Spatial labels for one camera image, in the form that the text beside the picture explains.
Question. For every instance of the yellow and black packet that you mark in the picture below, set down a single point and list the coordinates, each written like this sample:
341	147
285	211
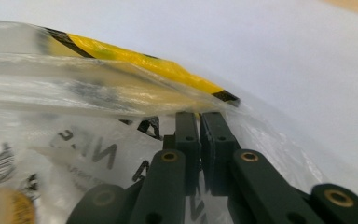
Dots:
136	59

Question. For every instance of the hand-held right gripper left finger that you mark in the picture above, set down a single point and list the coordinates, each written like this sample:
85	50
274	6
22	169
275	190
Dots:
188	146

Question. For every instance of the translucent plastic bag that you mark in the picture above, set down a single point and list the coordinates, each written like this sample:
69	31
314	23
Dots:
74	130

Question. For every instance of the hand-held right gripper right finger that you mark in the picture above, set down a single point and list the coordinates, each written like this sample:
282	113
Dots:
219	155

